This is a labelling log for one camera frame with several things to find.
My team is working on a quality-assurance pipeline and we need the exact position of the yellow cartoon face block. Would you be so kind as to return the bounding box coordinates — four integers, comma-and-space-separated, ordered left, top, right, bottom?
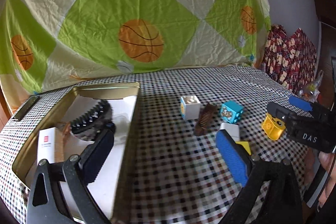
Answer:
261, 113, 286, 141

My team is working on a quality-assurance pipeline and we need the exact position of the small yellow block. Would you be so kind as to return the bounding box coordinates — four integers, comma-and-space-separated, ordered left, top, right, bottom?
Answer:
236, 141, 252, 155

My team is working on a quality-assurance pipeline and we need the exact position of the small white box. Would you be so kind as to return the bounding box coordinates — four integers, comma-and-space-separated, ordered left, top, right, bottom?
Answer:
220, 122, 240, 141

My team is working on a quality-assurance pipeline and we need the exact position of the white red-logo carton box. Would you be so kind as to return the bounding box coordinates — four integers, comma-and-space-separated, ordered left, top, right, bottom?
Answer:
37, 127, 64, 164

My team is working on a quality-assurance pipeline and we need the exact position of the brown wooden comb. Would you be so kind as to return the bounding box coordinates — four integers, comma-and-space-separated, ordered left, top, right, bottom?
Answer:
194, 103, 217, 136

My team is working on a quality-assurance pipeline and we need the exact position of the copper brown small box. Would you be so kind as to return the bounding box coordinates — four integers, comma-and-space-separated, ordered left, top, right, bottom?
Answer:
62, 122, 71, 144

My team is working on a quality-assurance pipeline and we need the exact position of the black hair brush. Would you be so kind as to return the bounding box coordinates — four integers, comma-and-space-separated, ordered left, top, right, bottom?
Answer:
70, 100, 113, 141

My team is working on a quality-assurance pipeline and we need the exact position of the person right hand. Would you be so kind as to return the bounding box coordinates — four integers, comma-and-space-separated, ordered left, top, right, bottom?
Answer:
316, 151, 336, 212

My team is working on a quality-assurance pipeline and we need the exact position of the clear plastic bag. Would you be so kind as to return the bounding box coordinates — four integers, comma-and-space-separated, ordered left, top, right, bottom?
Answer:
298, 70, 323, 103

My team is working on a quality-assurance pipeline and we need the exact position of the red bear pattern cloth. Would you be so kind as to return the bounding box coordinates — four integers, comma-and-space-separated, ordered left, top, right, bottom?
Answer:
262, 24, 317, 94

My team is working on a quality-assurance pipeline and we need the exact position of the blue bear toy block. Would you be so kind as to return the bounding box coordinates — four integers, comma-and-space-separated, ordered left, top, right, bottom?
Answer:
220, 101, 244, 124

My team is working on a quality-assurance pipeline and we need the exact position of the white toy block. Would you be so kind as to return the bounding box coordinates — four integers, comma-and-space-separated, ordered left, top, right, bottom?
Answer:
180, 96, 202, 120

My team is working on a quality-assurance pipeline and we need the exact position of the checkered tablecloth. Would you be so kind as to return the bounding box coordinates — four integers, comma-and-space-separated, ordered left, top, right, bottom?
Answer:
1, 66, 307, 223

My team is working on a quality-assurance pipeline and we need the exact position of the black phone on table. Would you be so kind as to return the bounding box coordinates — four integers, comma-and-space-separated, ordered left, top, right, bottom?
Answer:
13, 96, 40, 121

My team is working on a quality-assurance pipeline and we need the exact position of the gold metal tin box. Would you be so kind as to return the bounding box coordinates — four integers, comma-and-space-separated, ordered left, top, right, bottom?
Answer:
12, 83, 140, 223

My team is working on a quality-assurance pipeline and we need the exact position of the sports pattern bed sheet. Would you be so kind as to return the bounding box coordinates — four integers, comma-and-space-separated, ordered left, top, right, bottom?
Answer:
1, 0, 270, 111

